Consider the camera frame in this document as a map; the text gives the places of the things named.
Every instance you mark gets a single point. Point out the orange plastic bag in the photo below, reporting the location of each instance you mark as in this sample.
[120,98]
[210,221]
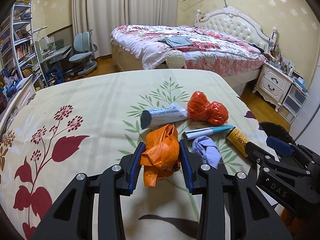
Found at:
[161,156]

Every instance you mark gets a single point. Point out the grey-blue desk chair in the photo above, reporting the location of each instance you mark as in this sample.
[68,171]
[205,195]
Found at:
[84,56]

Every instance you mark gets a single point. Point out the red-orange crumpled plastic bag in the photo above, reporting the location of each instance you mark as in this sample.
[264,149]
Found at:
[200,109]

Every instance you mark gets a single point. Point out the grey folded cloth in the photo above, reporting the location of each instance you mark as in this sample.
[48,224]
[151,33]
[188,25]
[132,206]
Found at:
[176,41]

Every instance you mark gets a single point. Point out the plastic drawer unit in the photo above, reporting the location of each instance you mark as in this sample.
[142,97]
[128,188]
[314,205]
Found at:
[293,103]

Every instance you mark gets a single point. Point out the white nightstand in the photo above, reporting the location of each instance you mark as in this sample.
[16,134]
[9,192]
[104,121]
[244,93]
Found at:
[273,85]

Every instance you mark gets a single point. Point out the pink floral bed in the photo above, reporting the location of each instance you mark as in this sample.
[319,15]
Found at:
[211,50]

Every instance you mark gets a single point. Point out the white tufted headboard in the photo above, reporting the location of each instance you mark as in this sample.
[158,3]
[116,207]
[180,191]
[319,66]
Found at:
[233,22]

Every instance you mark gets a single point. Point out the study desk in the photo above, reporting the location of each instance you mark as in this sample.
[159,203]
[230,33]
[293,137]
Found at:
[48,55]

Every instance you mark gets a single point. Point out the teal white toothpaste tube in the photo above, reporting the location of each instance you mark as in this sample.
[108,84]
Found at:
[207,131]

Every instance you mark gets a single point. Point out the white blue milk powder packet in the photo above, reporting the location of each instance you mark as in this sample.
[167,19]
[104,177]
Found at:
[163,116]

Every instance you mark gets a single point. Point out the yellow black cylinder package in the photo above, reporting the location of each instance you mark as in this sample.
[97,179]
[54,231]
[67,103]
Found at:
[238,140]

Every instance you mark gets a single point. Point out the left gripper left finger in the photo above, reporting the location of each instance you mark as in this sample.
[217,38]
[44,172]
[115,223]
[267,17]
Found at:
[71,215]

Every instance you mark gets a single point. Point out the white bookshelf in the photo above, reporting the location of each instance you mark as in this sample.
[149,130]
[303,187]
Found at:
[18,54]

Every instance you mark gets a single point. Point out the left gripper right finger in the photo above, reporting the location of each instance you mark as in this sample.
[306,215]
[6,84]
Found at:
[251,215]

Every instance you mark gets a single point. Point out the black trash bin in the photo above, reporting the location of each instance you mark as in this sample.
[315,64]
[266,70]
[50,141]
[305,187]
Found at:
[277,131]

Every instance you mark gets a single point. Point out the cream floral bed sheet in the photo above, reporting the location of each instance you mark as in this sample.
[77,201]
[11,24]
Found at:
[90,124]

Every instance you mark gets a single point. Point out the beige curtains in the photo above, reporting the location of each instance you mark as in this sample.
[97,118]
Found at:
[103,16]

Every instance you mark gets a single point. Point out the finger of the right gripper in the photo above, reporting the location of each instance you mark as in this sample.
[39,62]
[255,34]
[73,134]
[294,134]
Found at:
[294,155]
[294,188]

